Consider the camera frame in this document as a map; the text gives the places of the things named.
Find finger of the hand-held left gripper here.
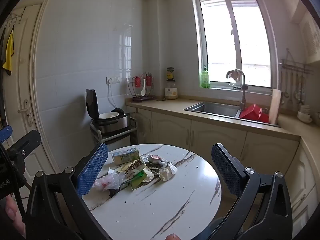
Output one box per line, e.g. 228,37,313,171
6,129,42,167
0,126,13,144

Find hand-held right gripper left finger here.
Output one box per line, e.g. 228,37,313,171
26,142,109,240

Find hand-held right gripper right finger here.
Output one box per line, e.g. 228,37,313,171
211,143,293,240

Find white plastic bag red print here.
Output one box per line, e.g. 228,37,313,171
93,169,125,190

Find yellow green drink carton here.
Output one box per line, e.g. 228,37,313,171
111,148,139,165

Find yellow snack wrapper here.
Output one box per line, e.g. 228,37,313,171
117,160,148,180

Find green plastic wrapper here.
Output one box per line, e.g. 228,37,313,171
127,169,148,192

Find white wrapper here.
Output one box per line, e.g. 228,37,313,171
159,162,178,181

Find silver foil wrapper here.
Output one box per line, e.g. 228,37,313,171
149,164,164,176

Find red white printed snack packet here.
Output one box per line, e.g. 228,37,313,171
146,154,167,168

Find person's left hand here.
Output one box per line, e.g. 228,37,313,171
0,194,27,240

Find white door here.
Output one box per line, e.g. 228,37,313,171
0,4,63,200

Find silver rice cooker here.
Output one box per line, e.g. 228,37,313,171
85,89,131,133

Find stainless steel sink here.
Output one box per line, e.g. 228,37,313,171
184,101,242,118

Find red plastic basin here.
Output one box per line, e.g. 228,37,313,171
239,103,270,123

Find cream kitchen counter cabinets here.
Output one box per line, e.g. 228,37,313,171
126,97,320,230

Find yellow cloth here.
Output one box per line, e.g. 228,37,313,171
2,31,15,75

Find metal sink faucet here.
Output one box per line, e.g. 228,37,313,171
226,70,248,111

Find wooden cutting board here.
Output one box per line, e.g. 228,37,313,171
268,89,282,125

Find green dish soap bottle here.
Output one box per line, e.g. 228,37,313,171
201,64,211,88

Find glass storage jar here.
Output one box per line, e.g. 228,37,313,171
164,79,179,100

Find cloth on faucet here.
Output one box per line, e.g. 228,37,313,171
229,69,243,82

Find stack of white bowls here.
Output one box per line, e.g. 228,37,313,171
297,104,313,123

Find red utensil holder rack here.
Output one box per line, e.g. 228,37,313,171
127,72,155,102

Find hanging kitchen utensils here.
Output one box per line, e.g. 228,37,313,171
280,67,307,105

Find white framed window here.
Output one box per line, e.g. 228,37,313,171
191,0,279,90

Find metal door handle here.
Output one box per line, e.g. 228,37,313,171
17,99,34,127

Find white power cord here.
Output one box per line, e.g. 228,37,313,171
107,84,118,109

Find wire wall hook rack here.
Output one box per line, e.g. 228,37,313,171
5,6,27,28

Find metal utensil wall rail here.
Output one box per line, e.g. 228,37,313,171
279,49,314,74

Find cream lattice wall cabinet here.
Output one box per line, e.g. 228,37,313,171
299,10,320,64

